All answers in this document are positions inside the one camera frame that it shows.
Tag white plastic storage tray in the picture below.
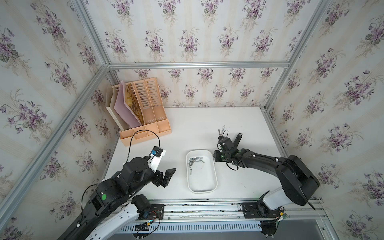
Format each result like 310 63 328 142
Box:
186 150 218 194

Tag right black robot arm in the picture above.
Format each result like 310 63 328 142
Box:
214 133 320 212

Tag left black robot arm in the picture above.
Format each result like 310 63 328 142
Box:
59 155 176 240

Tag pile of silver screws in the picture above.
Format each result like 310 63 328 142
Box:
188 157 205 175

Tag black stapler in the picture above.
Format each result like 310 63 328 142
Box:
234 133 243 148

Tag pink folder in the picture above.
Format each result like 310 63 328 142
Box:
114 82 142 128

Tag beige desk file organizer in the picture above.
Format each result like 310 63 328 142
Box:
120 78 172 147

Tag beige folder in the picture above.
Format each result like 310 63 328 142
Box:
105 86 130 131

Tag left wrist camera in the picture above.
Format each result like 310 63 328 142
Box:
148 146 166 173

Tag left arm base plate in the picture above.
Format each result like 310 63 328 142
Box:
137 204 165 221

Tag aluminium mounting rail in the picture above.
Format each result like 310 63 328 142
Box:
78 199 328 225

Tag left camera black cable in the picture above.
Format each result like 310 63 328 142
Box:
125 128 162 163

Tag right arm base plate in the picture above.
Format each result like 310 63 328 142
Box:
240 203 285 220

